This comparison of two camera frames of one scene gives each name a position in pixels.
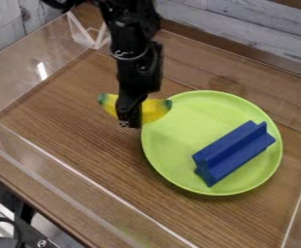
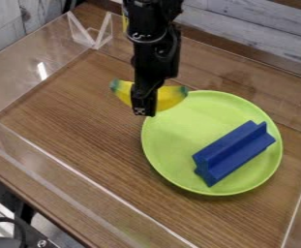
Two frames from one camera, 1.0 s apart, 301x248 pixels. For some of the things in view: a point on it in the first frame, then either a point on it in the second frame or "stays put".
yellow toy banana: (152, 108) to (169, 94)
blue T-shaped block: (216, 161) stays put
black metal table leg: (26, 235) stays put
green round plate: (200, 117) stays put
